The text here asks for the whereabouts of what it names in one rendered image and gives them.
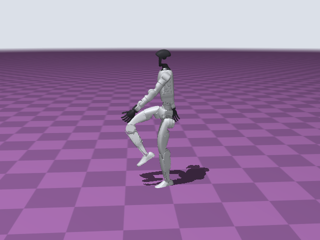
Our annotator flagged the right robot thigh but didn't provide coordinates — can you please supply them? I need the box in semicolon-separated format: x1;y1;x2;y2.
126;106;160;134

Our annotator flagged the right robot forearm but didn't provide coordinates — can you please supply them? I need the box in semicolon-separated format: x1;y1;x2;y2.
170;101;175;109

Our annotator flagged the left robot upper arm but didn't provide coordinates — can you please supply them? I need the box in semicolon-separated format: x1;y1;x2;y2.
148;72;171;97

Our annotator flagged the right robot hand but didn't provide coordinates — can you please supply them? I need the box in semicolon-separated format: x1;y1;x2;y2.
172;107;180;122

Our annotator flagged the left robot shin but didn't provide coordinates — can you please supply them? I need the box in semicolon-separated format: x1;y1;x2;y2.
159;150;171;183

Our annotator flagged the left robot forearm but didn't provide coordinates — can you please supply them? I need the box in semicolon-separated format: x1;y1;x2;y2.
134;90;156;112

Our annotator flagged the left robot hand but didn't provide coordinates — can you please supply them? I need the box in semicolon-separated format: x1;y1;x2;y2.
121;104;140;123

